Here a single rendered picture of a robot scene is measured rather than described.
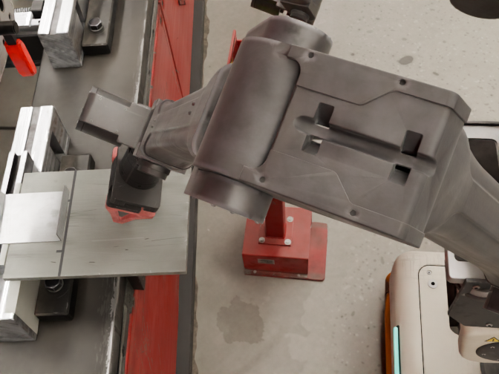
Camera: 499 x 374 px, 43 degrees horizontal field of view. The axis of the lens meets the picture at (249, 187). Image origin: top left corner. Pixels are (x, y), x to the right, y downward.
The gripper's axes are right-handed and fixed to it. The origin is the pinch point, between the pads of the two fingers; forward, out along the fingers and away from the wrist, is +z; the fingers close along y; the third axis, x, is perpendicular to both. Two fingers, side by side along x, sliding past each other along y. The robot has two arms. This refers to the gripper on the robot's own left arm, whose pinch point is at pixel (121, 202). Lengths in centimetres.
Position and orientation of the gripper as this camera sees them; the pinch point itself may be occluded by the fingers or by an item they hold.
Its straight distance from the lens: 94.3
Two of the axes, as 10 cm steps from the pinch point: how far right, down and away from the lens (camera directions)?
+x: 9.0, 2.3, 3.6
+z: -4.3, 4.9, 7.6
